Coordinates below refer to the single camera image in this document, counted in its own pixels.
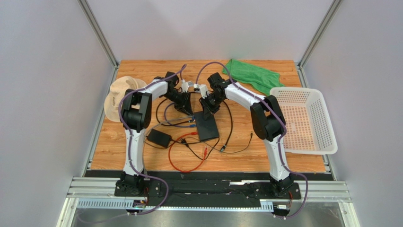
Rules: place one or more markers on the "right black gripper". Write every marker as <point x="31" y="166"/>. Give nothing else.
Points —
<point x="207" y="102"/>

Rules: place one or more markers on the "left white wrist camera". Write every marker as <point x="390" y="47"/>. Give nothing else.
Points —
<point x="185" y="86"/>

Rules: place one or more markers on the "beige bucket hat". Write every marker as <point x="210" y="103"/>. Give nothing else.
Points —
<point x="117" y="92"/>

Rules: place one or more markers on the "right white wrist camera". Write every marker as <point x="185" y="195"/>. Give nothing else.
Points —
<point x="202" y="89"/>

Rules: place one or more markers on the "white plastic basket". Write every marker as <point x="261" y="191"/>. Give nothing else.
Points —
<point x="308" y="124"/>

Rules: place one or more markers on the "green cloth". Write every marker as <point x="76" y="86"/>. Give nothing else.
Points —
<point x="259" y="78"/>

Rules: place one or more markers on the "black network switch box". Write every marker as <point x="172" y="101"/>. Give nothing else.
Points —
<point x="206" y="126"/>

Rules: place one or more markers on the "aluminium frame rail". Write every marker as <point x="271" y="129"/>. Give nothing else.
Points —
<point x="90" y="194"/>

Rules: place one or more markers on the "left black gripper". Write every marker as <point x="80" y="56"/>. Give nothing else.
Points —
<point x="186" y="105"/>

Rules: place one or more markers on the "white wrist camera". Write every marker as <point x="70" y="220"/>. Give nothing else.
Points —
<point x="202" y="89"/>
<point x="185" y="86"/>

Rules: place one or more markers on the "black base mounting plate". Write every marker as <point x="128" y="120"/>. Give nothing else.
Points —
<point x="200" y="189"/>

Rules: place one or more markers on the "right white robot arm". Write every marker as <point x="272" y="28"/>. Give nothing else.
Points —
<point x="267" y="120"/>

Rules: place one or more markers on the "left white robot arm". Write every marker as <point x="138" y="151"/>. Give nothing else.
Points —
<point x="135" y="114"/>

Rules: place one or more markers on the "black power adapter brick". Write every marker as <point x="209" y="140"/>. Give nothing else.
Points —
<point x="159" y="138"/>

